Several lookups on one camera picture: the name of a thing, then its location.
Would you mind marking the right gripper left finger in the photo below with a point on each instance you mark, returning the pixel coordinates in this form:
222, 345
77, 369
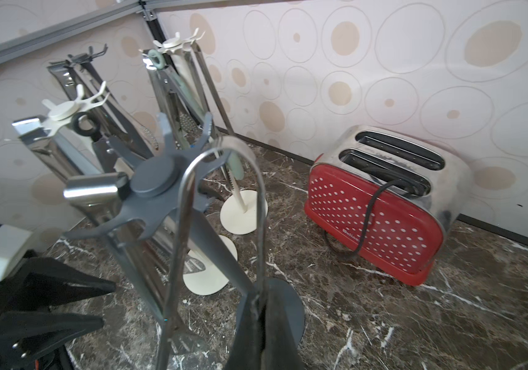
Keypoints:
247, 346

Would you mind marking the black tongs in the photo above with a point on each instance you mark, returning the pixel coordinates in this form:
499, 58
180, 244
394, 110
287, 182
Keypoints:
86, 124

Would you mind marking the serrated steel tongs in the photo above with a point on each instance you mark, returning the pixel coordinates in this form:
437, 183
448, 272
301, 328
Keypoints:
101, 199

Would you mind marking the green tongs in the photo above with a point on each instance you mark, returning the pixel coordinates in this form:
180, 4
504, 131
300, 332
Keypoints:
173, 81

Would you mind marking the diagonal aluminium bar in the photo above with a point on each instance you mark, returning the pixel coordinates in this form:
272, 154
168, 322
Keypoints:
26, 44

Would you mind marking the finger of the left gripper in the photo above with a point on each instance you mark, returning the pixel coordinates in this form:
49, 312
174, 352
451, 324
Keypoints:
26, 336
42, 282

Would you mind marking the dark grey rack back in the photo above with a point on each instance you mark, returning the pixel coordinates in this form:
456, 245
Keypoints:
165, 193

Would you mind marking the dark grey utensil rack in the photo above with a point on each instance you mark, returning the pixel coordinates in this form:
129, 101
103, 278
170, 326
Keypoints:
85, 60

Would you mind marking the red white toaster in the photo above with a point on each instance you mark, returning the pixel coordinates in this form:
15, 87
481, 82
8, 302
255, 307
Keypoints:
388, 199

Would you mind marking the white utensil rack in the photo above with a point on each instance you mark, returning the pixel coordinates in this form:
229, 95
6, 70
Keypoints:
239, 212
200, 276

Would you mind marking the small steel tongs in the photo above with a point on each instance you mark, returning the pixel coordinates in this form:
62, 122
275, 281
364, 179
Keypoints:
55, 151

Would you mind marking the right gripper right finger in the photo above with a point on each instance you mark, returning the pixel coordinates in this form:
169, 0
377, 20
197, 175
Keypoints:
280, 351

